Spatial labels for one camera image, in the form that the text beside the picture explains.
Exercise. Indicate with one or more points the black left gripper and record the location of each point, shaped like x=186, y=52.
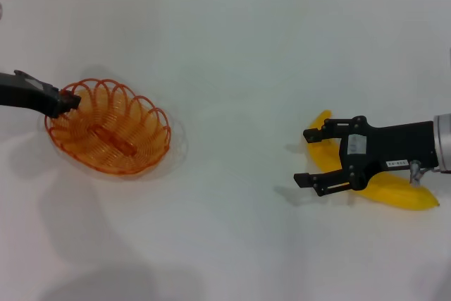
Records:
x=28, y=96

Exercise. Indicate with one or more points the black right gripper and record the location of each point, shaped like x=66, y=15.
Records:
x=387, y=146

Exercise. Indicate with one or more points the yellow banana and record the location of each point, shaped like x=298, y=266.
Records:
x=398, y=193

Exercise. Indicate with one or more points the orange woven plastic basket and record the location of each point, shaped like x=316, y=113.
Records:
x=148, y=139

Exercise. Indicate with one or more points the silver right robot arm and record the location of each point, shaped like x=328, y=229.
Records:
x=444, y=146

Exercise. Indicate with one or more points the right gripper silver connector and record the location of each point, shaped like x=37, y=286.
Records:
x=414, y=170

